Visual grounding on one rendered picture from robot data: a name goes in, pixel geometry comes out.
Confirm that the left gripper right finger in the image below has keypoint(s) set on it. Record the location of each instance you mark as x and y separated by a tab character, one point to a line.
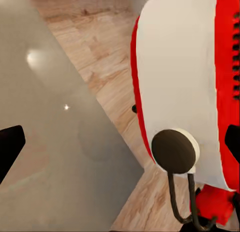
232	140

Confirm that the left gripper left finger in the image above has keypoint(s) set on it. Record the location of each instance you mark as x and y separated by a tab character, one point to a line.
12	140

